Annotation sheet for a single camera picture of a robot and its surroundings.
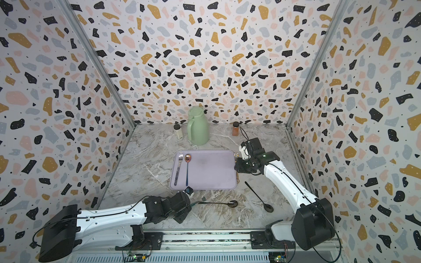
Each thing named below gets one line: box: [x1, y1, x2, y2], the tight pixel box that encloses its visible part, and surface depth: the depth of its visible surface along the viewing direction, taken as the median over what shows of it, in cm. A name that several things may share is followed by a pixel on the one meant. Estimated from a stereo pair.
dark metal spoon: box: [197, 199, 239, 208], surface depth 86 cm
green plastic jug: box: [186, 105, 210, 146], surface depth 97 cm
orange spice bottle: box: [232, 121, 240, 136], surface depth 115 cm
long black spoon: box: [244, 180, 274, 214], surface depth 85 cm
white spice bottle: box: [173, 123, 184, 140], surface depth 112 cm
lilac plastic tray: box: [169, 149, 238, 191], surface depth 99 cm
